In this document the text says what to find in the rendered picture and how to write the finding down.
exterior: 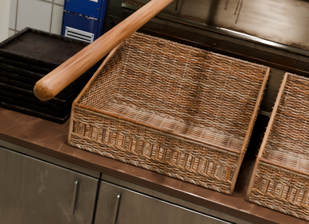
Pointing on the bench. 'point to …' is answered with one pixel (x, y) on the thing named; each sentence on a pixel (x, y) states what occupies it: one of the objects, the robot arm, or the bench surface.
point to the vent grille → (79, 34)
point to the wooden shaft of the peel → (99, 48)
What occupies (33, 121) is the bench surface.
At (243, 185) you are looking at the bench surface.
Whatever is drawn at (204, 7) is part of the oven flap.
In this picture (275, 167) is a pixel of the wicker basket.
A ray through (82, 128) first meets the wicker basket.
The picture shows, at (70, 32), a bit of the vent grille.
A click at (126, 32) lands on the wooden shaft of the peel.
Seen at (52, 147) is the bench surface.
